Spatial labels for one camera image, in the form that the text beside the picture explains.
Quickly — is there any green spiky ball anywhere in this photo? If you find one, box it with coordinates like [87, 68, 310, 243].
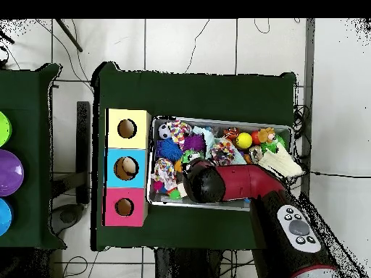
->
[180, 149, 205, 166]

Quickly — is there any colourful patterned cloth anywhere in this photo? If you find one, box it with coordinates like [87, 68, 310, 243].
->
[151, 157, 178, 192]
[209, 138, 236, 167]
[167, 120, 193, 151]

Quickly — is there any shallow clear mesh bin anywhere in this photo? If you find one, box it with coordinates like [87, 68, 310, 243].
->
[147, 115, 293, 214]

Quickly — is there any wooden three-hole box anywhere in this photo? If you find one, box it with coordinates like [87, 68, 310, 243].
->
[103, 108, 151, 227]

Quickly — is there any purple spiky ball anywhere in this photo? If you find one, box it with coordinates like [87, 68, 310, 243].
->
[184, 134, 206, 154]

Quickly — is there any blue spiky ball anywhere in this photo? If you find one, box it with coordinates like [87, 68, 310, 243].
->
[157, 138, 183, 162]

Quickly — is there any mint green cloth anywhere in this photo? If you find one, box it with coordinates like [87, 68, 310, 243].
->
[193, 126, 247, 167]

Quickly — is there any small soccer ball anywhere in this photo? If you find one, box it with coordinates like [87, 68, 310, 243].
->
[158, 122, 174, 140]

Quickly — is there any yellow ball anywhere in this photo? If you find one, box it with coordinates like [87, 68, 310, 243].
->
[235, 132, 254, 151]

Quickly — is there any dark green table cloth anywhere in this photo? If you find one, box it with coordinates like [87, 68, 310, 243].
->
[91, 60, 298, 253]
[0, 62, 67, 250]

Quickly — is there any brown plush bear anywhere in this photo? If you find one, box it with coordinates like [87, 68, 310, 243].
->
[257, 127, 278, 146]

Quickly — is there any cream yellow cloth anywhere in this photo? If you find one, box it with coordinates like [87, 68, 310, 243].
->
[257, 144, 305, 178]

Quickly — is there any black flat bar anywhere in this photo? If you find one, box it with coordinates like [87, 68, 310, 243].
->
[76, 101, 92, 205]

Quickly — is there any grey round base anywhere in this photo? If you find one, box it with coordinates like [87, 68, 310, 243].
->
[51, 202, 86, 235]

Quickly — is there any black rod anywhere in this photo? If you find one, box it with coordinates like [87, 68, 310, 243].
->
[54, 19, 83, 53]

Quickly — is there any purple plastic bowl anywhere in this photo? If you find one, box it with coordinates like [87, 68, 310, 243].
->
[0, 149, 25, 198]

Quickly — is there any green plastic bowl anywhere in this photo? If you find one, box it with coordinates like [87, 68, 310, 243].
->
[0, 111, 12, 147]

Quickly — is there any blue plastic bowl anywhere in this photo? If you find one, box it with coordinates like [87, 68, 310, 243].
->
[0, 198, 13, 237]

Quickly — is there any black cable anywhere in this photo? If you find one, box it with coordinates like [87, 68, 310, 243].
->
[253, 19, 271, 35]
[307, 170, 371, 180]
[185, 19, 211, 73]

